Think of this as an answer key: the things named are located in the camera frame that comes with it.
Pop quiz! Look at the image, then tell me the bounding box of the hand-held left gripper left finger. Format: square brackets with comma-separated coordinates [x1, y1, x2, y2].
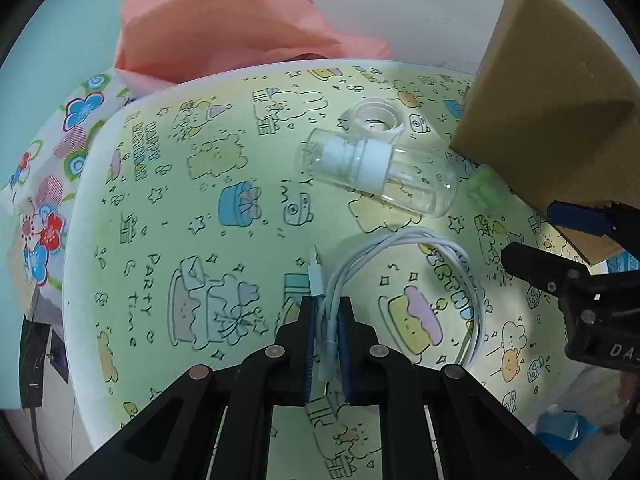
[65, 296, 321, 480]

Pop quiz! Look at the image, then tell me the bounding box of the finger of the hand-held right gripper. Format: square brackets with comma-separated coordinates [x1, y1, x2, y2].
[546, 200, 640, 253]
[501, 241, 640, 311]

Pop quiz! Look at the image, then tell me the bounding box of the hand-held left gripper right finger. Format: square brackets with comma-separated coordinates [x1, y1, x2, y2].
[337, 296, 576, 480]

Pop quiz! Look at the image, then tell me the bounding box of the white usb cable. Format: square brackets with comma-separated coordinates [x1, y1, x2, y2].
[307, 226, 488, 383]

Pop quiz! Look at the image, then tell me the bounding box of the brown cardboard box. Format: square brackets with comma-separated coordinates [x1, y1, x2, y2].
[449, 0, 640, 267]

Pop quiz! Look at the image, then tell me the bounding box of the clear spray bottle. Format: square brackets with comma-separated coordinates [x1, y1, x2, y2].
[299, 127, 460, 219]

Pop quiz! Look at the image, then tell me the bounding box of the small green clip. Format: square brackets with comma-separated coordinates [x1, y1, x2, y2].
[467, 165, 501, 208]

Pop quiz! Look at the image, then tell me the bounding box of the light blue plastic tub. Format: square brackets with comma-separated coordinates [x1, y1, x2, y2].
[532, 405, 598, 461]

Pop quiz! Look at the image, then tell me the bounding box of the yellow cartoon table mat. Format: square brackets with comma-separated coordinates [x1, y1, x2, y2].
[85, 57, 591, 480]

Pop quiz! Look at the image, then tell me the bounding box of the clear round cap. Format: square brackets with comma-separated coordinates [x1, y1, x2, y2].
[345, 98, 407, 143]

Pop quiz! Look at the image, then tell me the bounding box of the floral printed cloth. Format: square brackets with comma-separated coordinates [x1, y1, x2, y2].
[0, 72, 136, 301]

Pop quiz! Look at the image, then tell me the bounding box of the pink crumpled paper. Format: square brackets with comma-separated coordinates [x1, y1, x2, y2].
[114, 0, 392, 86]

